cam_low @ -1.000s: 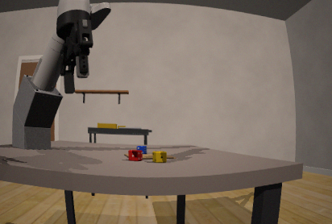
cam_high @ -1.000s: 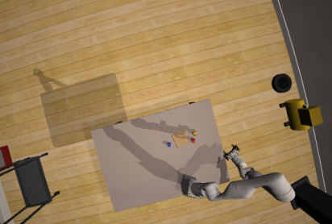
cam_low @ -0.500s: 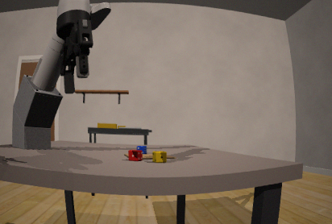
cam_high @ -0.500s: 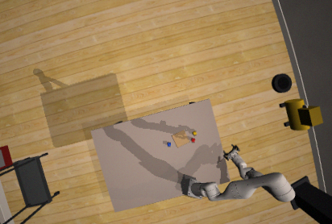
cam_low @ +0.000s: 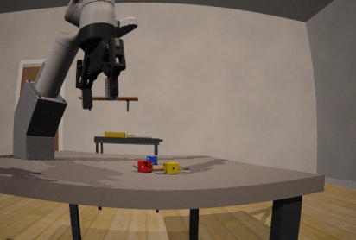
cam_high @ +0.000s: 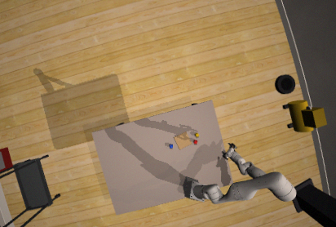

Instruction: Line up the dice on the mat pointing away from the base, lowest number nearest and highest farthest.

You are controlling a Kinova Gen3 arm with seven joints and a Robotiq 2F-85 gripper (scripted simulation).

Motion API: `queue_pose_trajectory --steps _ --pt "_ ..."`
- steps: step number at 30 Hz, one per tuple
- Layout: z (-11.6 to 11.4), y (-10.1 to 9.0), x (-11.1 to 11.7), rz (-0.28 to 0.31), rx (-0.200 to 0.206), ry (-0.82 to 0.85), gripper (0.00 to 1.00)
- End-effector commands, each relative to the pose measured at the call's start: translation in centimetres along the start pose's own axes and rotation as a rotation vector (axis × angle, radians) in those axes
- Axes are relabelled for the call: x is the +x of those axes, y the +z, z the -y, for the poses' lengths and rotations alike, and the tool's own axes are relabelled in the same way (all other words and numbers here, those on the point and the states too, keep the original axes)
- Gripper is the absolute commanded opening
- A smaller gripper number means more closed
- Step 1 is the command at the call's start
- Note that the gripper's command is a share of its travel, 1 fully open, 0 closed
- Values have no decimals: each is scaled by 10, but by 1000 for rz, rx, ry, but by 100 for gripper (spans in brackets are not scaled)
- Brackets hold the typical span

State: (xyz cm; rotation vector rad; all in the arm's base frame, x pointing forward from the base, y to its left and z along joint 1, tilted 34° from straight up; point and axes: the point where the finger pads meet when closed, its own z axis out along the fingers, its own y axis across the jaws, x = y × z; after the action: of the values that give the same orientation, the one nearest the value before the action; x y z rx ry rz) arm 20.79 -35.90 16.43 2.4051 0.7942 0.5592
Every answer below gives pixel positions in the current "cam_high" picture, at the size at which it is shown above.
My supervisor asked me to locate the tan square mat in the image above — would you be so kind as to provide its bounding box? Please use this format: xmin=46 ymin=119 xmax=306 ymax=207
xmin=174 ymin=132 xmax=192 ymax=149

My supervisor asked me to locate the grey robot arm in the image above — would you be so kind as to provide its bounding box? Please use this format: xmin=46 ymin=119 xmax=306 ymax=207
xmin=193 ymin=148 xmax=296 ymax=204

